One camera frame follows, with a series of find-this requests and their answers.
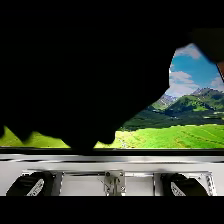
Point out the black garment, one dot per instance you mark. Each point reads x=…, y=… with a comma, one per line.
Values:
x=83, y=86

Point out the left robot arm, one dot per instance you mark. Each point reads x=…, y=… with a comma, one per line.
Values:
x=26, y=184

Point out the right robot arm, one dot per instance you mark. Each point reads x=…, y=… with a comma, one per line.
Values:
x=183, y=186

